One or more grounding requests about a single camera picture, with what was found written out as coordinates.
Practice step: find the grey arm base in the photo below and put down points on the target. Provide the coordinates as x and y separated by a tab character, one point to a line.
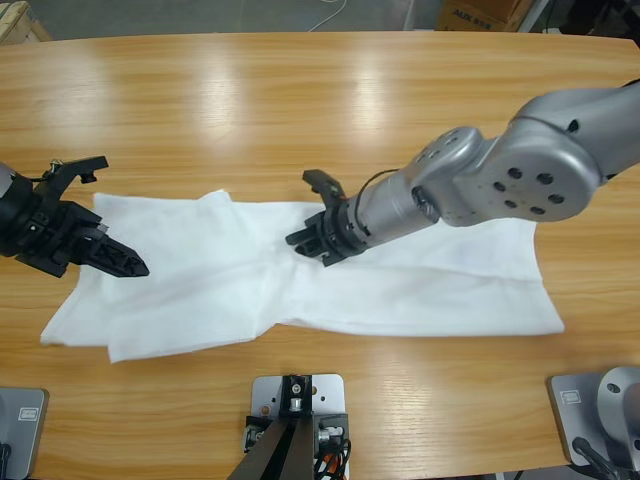
575	400
27	435

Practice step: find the white mounting block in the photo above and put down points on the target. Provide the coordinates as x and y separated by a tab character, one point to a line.
330	395

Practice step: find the brown cardboard box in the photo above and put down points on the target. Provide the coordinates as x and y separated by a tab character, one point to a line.
475	15

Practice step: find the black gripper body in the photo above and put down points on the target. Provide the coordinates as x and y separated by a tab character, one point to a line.
40	230
345	235

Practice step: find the black corner bracket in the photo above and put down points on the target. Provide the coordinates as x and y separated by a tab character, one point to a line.
332	430
255	432

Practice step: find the bystander in dark clothes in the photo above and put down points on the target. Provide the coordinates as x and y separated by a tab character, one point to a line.
615	17

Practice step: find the white metal frame bar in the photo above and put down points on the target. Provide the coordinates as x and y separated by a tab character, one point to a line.
534	16

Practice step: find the white Unitree t-shirt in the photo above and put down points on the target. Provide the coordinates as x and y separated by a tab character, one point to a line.
375	290

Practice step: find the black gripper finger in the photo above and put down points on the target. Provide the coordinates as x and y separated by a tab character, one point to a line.
305	231
120	259
310	248

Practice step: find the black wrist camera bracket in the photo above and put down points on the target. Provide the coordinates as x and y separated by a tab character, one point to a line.
75	172
325	185

